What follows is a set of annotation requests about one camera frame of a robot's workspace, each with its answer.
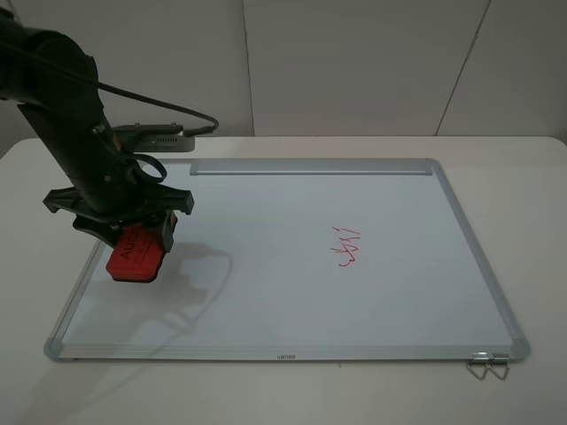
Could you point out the right metal hanging clip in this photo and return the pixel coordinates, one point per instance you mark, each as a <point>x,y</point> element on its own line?
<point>499,366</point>

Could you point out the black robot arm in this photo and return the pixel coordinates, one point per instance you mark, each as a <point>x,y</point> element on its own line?
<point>55,86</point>

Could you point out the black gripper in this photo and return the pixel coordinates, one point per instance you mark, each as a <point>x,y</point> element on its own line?
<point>111,187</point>

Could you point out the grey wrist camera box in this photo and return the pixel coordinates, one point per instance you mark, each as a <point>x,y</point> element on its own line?
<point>153,138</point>

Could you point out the red whiteboard eraser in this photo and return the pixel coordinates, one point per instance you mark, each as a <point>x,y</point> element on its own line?
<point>137,257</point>

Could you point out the metal hanging clip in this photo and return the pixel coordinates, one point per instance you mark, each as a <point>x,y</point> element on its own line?
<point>478,365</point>
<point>499,366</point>

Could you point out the left metal hanging clip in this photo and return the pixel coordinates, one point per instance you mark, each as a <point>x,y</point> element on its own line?
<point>478,365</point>

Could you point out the white aluminium-framed whiteboard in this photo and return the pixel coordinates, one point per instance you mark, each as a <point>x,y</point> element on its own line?
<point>300,268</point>

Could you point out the grey marker tray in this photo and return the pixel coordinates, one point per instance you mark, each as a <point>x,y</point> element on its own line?
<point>314,166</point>

